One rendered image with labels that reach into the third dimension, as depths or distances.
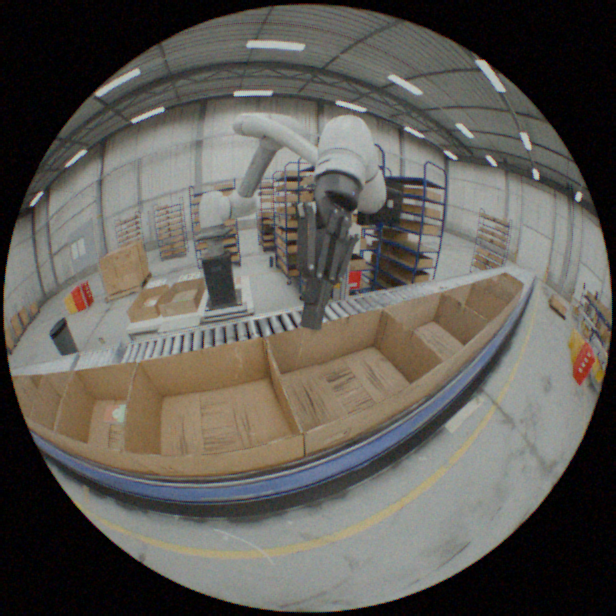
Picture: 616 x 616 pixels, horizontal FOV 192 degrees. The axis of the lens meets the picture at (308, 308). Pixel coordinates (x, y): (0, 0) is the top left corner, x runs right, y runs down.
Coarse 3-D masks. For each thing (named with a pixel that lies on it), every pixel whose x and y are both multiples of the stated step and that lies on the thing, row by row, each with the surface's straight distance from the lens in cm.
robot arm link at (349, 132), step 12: (336, 120) 46; (348, 120) 44; (360, 120) 47; (324, 132) 43; (336, 132) 40; (348, 132) 40; (360, 132) 42; (324, 144) 39; (336, 144) 38; (348, 144) 38; (360, 144) 39; (372, 144) 45; (360, 156) 38; (372, 156) 42; (372, 168) 44
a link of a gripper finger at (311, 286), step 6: (300, 264) 28; (300, 270) 28; (306, 276) 28; (312, 276) 28; (306, 282) 29; (312, 282) 28; (318, 282) 28; (306, 288) 28; (312, 288) 28; (306, 294) 28; (312, 294) 28; (306, 300) 28; (312, 300) 28
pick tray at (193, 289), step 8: (192, 280) 171; (200, 280) 169; (176, 288) 178; (184, 288) 176; (192, 288) 174; (200, 288) 154; (168, 296) 163; (176, 296) 172; (184, 296) 166; (192, 296) 161; (200, 296) 151; (160, 304) 148; (168, 304) 141; (176, 304) 139; (184, 304) 137; (192, 304) 136; (168, 312) 145; (176, 312) 142; (184, 312) 141; (192, 312) 139
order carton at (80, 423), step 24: (72, 384) 89; (96, 384) 87; (120, 384) 77; (72, 408) 88; (96, 408) 94; (72, 432) 86; (96, 432) 88; (120, 432) 78; (96, 456) 70; (120, 456) 54
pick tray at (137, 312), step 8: (152, 288) 188; (160, 288) 185; (168, 288) 179; (144, 296) 193; (152, 296) 191; (160, 296) 160; (136, 304) 178; (128, 312) 162; (136, 312) 158; (144, 312) 155; (152, 312) 152; (160, 312) 156; (136, 320) 162; (144, 320) 159
